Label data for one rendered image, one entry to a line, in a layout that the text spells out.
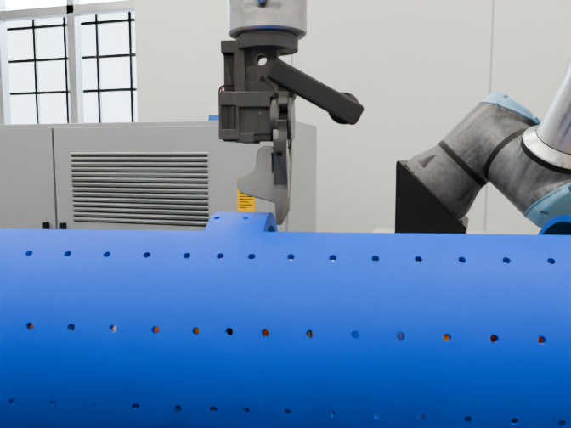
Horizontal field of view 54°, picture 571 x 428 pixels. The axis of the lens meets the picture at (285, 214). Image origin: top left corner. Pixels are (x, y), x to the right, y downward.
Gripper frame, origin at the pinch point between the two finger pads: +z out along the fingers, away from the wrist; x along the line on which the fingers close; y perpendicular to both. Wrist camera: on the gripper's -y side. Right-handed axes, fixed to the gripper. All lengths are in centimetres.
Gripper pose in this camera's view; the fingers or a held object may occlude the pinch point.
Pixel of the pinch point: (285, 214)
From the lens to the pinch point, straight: 65.6
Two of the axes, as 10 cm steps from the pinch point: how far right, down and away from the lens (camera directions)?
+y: -10.0, -0.1, 0.8
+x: -0.8, 1.0, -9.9
